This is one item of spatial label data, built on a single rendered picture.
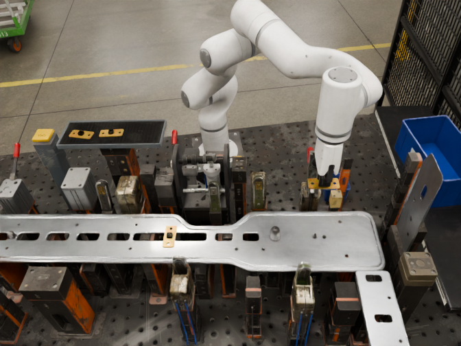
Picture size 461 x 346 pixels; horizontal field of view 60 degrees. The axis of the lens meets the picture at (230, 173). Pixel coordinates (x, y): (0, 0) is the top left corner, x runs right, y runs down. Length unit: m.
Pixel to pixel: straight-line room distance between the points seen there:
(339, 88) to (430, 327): 0.98
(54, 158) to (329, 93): 1.08
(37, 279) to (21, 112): 2.81
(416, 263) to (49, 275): 1.06
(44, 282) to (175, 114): 2.38
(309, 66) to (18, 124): 3.18
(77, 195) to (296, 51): 0.86
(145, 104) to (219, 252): 2.54
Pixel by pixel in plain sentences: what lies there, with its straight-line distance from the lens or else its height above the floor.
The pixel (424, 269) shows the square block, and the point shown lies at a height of 1.06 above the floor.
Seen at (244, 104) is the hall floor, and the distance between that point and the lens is 3.51.
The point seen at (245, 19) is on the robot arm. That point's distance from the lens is 1.08.
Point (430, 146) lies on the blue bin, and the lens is 1.66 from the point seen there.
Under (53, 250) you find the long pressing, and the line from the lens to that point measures 1.42.
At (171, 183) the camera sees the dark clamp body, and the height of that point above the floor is 1.08.
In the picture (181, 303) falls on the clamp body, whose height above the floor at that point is 0.98.
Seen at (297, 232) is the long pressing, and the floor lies 1.00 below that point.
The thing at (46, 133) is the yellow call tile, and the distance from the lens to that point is 1.59.
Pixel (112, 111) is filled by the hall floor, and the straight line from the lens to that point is 3.66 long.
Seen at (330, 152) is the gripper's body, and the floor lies 1.41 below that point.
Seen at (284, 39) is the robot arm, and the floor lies 1.60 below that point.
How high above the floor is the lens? 2.06
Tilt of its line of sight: 46 degrees down
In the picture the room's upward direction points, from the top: 4 degrees counter-clockwise
